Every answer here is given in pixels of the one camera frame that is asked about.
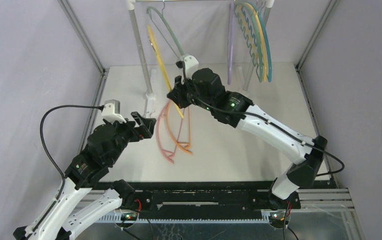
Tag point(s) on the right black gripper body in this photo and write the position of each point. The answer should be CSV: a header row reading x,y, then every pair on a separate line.
x,y
180,93

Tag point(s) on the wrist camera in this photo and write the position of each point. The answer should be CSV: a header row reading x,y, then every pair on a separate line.
x,y
188,64
111,111

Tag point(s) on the purple wavy hanger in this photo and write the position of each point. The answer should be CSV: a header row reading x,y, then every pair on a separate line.
x,y
230,43

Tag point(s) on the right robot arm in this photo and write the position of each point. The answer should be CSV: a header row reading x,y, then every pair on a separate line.
x,y
305,153

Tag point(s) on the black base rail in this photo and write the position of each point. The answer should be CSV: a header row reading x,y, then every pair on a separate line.
x,y
219,202

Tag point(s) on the orange plain hanger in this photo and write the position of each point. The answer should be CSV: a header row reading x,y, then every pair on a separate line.
x,y
185,117

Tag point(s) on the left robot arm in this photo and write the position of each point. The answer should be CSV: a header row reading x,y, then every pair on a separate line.
x,y
58,221

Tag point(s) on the pink plain hanger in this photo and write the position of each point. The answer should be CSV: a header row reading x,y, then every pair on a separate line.
x,y
163,141

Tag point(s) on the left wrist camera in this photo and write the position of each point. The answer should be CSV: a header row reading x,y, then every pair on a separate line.
x,y
111,111

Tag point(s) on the circuit board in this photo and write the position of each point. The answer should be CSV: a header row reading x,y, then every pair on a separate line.
x,y
129,217
277,217

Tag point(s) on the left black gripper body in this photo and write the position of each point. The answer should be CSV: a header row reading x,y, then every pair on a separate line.
x,y
125,131

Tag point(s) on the blue wavy hanger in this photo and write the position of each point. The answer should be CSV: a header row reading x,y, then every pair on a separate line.
x,y
265,65

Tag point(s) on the left circuit board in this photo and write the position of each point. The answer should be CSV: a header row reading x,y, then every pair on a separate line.
x,y
129,217

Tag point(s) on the white clothes rack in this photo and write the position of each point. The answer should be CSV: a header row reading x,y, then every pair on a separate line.
x,y
243,13

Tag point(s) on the right circuit board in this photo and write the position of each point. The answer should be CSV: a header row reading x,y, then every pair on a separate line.
x,y
277,217

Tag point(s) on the yellow plain hanger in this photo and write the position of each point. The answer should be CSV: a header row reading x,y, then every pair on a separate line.
x,y
158,56

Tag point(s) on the grey-green plain hanger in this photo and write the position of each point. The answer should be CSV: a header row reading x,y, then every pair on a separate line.
x,y
168,35

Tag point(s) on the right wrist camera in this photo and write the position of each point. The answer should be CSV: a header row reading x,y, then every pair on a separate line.
x,y
188,64

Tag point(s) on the yellow wavy hanger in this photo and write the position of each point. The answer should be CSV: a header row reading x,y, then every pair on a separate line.
x,y
258,36

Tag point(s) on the green wavy hanger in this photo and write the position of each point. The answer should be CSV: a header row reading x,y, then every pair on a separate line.
x,y
255,43

